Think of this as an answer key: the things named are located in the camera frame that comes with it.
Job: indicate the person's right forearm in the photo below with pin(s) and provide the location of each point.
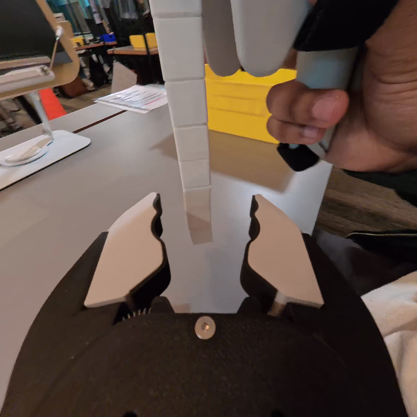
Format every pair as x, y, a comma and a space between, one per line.
400, 185

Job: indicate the grey hanging card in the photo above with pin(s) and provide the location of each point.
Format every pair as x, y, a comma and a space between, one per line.
123, 79

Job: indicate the person's green jacket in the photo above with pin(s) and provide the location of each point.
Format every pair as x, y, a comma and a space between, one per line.
384, 257

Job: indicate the laminated paper sheet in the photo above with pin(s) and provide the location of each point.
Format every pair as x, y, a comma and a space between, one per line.
136, 97

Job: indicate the long yellow bin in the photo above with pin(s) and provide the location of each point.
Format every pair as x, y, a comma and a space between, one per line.
143, 40

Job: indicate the black display board on stand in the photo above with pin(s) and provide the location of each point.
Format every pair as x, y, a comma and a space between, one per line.
19, 32

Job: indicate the person's white shirt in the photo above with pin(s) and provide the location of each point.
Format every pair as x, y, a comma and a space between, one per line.
400, 325

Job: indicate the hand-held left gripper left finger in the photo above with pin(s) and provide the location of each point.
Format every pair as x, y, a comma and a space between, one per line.
130, 254

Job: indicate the person's right hand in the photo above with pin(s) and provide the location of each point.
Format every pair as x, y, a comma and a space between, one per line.
384, 107

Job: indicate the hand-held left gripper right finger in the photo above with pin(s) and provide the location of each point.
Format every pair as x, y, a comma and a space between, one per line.
280, 257

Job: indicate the blue storage bin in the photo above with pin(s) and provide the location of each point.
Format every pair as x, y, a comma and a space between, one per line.
108, 37

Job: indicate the white segmented bar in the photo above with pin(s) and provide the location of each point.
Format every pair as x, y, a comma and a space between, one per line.
185, 97

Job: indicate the yellow plastic bin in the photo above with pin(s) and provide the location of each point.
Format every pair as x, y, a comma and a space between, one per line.
234, 107

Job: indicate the orange plastic object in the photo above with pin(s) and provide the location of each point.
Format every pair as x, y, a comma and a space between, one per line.
52, 104

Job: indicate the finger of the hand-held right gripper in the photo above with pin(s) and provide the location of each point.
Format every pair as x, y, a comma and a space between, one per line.
267, 32
218, 39

